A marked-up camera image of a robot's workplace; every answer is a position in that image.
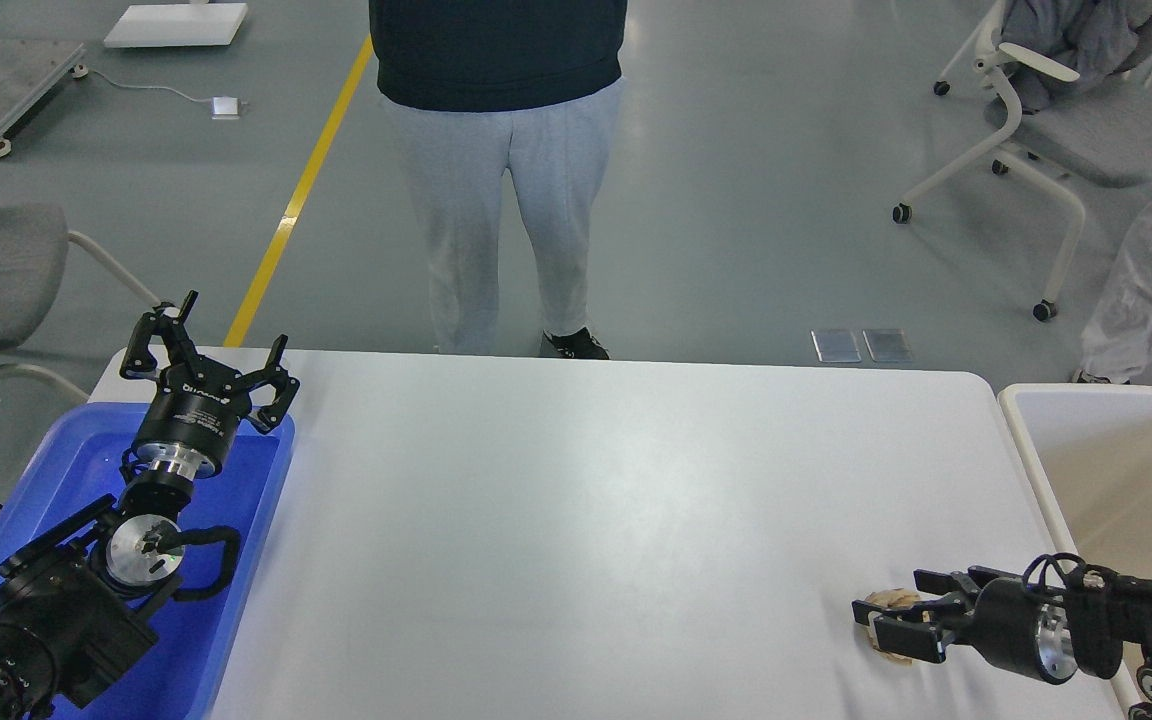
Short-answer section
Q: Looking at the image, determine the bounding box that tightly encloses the brown paper ball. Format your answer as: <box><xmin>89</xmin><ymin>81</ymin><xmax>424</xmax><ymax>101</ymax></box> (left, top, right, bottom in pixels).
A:
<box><xmin>864</xmin><ymin>588</ymin><xmax>923</xmax><ymax>666</ymax></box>

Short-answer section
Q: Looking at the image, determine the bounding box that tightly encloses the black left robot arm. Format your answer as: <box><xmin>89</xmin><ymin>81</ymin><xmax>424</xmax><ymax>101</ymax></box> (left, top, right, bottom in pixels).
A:
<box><xmin>0</xmin><ymin>291</ymin><xmax>300</xmax><ymax>719</ymax></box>

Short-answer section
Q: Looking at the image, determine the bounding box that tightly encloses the white power adapter with cable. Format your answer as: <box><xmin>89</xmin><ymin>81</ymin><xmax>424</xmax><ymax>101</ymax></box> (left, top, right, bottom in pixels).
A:
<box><xmin>88</xmin><ymin>67</ymin><xmax>244</xmax><ymax>120</ymax></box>

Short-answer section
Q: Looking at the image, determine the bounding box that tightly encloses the metal floor plate right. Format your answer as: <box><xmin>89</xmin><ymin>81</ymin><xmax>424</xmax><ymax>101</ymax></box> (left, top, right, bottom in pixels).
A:
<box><xmin>861</xmin><ymin>328</ymin><xmax>914</xmax><ymax>364</ymax></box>

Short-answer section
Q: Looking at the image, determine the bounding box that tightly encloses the white grey office chair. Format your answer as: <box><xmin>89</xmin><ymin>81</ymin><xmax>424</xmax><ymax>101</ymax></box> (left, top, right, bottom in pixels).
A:
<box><xmin>892</xmin><ymin>1</ymin><xmax>1152</xmax><ymax>323</ymax></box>

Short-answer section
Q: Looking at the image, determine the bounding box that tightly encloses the metal floor plate left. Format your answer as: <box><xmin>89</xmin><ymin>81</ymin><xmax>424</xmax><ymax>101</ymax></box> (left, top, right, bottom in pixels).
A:
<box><xmin>810</xmin><ymin>329</ymin><xmax>861</xmax><ymax>364</ymax></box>

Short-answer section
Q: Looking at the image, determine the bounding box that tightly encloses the grey chair at left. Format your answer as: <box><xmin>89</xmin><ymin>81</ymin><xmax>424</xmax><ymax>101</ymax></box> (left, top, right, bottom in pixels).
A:
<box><xmin>0</xmin><ymin>202</ymin><xmax>162</xmax><ymax>404</ymax></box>

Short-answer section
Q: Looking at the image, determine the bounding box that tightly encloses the grey jacket on chair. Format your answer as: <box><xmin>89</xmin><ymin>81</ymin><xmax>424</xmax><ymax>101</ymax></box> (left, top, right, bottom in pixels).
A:
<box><xmin>1000</xmin><ymin>1</ymin><xmax>1152</xmax><ymax>114</ymax></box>

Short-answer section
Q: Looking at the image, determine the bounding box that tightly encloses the white plastic bin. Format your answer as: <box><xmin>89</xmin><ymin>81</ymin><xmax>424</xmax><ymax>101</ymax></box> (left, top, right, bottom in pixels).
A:
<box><xmin>998</xmin><ymin>382</ymin><xmax>1152</xmax><ymax>720</ymax></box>

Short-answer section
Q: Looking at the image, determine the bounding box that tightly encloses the metal wheeled cart base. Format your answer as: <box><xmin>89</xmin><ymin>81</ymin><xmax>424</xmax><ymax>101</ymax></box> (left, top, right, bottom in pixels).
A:
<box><xmin>0</xmin><ymin>38</ymin><xmax>88</xmax><ymax>158</ymax></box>

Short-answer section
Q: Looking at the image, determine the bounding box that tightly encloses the metal floor plate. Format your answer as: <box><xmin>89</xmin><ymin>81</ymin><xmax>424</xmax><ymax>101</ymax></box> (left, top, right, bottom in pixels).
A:
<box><xmin>810</xmin><ymin>329</ymin><xmax>861</xmax><ymax>364</ymax></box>
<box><xmin>861</xmin><ymin>328</ymin><xmax>914</xmax><ymax>364</ymax></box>

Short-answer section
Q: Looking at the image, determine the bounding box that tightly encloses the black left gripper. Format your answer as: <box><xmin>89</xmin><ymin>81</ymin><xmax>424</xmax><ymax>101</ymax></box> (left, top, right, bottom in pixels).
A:
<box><xmin>119</xmin><ymin>291</ymin><xmax>300</xmax><ymax>478</ymax></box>

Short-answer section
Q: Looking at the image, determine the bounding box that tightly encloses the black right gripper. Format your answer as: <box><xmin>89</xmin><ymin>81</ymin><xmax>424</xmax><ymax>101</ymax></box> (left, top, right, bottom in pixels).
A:
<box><xmin>851</xmin><ymin>566</ymin><xmax>1076</xmax><ymax>685</ymax></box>

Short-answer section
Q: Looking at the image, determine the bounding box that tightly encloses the white platform on floor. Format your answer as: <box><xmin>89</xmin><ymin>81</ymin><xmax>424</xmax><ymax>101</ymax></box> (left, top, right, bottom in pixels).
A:
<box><xmin>103</xmin><ymin>3</ymin><xmax>250</xmax><ymax>50</ymax></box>

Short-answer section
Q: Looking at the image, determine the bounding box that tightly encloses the person in grey trousers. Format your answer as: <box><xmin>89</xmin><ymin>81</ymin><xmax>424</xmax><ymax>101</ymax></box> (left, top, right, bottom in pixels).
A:
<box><xmin>367</xmin><ymin>1</ymin><xmax>627</xmax><ymax>361</ymax></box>

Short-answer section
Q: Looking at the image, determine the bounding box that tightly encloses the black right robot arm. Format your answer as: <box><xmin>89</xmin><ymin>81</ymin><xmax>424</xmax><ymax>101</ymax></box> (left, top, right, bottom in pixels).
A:
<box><xmin>852</xmin><ymin>552</ymin><xmax>1152</xmax><ymax>719</ymax></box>

